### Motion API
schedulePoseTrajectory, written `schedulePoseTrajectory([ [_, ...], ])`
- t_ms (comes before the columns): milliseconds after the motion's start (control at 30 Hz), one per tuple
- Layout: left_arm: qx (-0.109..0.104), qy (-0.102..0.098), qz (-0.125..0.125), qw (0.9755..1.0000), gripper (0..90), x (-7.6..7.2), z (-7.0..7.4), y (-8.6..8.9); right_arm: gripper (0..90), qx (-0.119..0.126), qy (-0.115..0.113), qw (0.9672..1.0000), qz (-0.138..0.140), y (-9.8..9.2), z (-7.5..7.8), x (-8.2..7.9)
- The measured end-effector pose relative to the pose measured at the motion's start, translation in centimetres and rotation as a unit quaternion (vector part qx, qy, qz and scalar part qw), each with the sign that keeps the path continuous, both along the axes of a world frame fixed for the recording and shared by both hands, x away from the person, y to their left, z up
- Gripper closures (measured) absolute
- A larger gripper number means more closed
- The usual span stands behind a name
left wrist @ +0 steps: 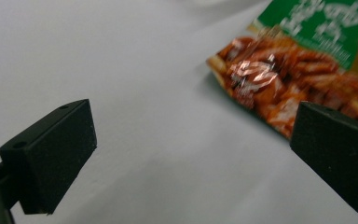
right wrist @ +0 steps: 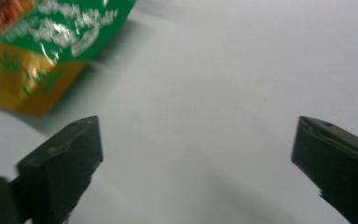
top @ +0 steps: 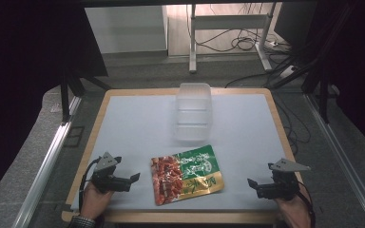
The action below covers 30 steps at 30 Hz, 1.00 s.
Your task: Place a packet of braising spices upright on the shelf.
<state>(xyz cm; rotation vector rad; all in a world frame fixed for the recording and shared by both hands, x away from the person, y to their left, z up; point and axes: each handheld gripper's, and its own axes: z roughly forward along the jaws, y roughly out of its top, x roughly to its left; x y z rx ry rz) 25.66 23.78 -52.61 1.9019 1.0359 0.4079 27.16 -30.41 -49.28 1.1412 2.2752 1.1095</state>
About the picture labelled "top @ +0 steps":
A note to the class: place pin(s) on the white metal desk frame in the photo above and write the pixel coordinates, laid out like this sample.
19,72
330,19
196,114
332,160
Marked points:
192,41

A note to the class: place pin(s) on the white cabinet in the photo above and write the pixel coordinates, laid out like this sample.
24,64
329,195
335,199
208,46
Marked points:
126,30

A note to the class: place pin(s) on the black metal stand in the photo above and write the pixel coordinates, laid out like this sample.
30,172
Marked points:
323,95
64,98

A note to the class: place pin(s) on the white power strip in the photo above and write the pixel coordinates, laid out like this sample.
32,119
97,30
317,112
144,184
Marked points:
287,71

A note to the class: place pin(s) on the red and green snack packet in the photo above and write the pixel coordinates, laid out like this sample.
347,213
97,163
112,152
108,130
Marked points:
187,174

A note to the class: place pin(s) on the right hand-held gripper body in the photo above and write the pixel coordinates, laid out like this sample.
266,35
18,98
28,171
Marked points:
282,185

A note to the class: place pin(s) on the clear plastic container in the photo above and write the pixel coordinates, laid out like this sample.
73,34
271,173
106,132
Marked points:
193,110

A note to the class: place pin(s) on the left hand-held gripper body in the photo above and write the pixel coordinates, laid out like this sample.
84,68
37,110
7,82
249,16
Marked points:
107,181

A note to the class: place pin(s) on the person's right hand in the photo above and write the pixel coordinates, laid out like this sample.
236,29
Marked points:
293,212

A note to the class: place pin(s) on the person's left hand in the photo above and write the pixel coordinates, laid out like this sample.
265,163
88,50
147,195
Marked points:
94,201

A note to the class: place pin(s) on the aluminium rail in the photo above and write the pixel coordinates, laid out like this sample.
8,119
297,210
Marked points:
339,148
44,171

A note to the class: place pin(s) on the black curtain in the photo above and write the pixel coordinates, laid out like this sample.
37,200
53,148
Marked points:
19,79

